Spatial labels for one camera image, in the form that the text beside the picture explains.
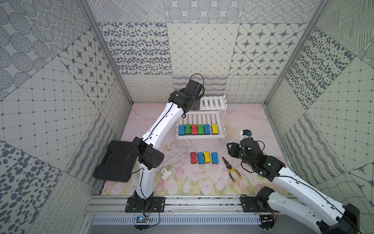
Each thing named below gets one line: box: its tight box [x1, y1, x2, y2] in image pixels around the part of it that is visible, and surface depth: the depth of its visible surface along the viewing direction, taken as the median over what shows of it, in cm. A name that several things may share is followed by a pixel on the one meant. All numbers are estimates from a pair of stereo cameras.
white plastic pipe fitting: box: [160, 167, 173, 181], surface depth 84 cm
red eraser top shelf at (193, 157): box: [190, 152, 198, 164], surface depth 93 cm
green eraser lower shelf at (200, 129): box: [197, 124, 205, 135], surface depth 89 cm
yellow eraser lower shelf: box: [210, 123, 220, 135], surface depth 90 cm
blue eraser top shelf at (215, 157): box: [211, 152, 219, 164], surface depth 92 cm
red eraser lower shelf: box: [191, 124, 198, 135], surface depth 88 cm
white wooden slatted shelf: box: [176, 94, 228, 149], surface depth 88 cm
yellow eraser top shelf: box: [203, 151, 211, 163], surface depth 92 cm
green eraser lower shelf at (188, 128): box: [185, 123, 192, 134], surface depth 89 cm
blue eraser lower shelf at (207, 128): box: [203, 123, 211, 135], surface depth 90 cm
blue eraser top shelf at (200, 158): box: [197, 152, 205, 165], surface depth 92 cm
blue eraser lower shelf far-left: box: [178, 124, 186, 136], surface depth 88 cm
